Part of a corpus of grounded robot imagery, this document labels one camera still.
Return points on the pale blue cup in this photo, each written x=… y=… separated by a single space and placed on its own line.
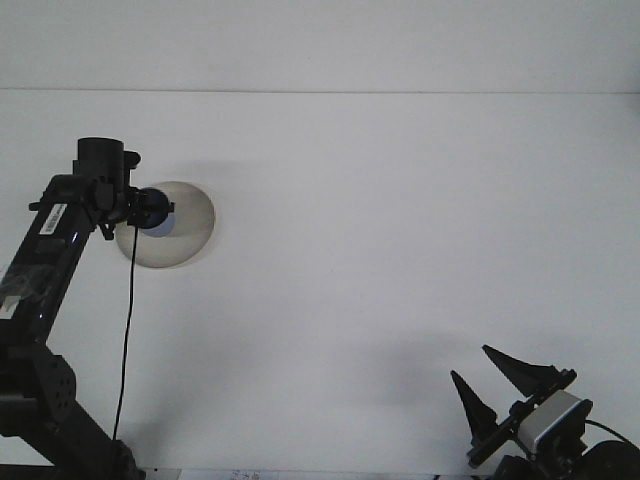
x=162 y=227

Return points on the pale grey camera box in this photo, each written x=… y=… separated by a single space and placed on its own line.
x=555 y=415

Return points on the pale round plate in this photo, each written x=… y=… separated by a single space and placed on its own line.
x=192 y=235

